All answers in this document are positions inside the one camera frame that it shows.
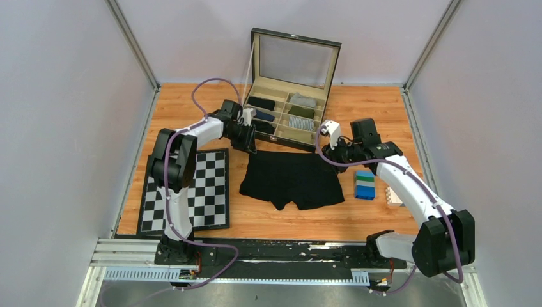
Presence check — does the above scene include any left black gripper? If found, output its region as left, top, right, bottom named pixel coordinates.
left=226, top=123, right=258, bottom=155

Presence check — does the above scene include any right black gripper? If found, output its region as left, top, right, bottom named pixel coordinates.
left=320, top=136, right=362, bottom=175

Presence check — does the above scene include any black underwear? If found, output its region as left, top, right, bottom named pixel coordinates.
left=239, top=151, right=345, bottom=210

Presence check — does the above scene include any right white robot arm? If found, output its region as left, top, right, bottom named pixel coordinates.
left=316, top=118, right=476, bottom=283

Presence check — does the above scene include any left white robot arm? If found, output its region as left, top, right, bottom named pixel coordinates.
left=146, top=100, right=257, bottom=264

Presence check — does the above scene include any black rolled cloth bottom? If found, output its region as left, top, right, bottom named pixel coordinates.
left=253, top=120, right=275, bottom=135

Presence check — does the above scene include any black rolled cloth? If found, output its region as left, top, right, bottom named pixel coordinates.
left=247, top=96, right=275, bottom=111
left=253, top=120, right=275, bottom=135

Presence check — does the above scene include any navy rolled cloth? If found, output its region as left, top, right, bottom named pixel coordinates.
left=254, top=109, right=275, bottom=122

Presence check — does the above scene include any black rolled cloth top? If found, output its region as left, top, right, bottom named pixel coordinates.
left=247, top=96, right=275, bottom=111

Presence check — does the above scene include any blue green brick stack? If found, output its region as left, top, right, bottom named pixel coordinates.
left=354, top=171, right=376, bottom=200

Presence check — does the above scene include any striped rolled cloth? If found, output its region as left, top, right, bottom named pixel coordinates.
left=288, top=116, right=315, bottom=132

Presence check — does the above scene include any olive green rolled cloth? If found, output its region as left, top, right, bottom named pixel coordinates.
left=288, top=105, right=315, bottom=119

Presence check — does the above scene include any grey rolled cloth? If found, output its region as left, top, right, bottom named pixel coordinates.
left=289, top=93, right=318, bottom=109

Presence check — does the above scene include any black white checkerboard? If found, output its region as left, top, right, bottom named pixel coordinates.
left=136, top=148, right=230, bottom=236

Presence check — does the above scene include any white blue brick block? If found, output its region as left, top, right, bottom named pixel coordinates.
left=385, top=187, right=405, bottom=207

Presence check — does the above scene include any black compartment storage box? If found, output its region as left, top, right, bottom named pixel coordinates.
left=244, top=28, right=342, bottom=152

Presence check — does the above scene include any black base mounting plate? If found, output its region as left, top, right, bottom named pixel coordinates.
left=154, top=238, right=408, bottom=281

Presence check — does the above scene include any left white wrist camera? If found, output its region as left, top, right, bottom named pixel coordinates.
left=240, top=107, right=257, bottom=126

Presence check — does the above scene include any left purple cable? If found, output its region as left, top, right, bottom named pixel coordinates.
left=100, top=77, right=245, bottom=306

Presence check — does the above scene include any aluminium frame rail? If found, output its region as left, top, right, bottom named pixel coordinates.
left=76, top=238, right=488, bottom=307

